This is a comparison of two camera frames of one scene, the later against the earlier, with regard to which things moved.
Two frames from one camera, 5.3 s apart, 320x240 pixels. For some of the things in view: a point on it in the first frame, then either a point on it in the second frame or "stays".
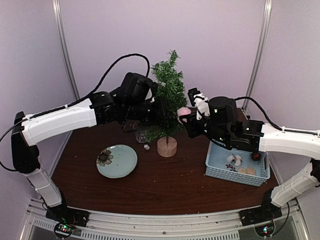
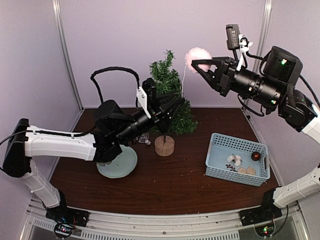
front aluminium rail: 110,225 stays
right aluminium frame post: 258,52 stays
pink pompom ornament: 181,111 -> 197,53
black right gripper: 190,125 -> 216,80
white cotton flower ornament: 235,158 stays
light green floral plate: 116,161 stays
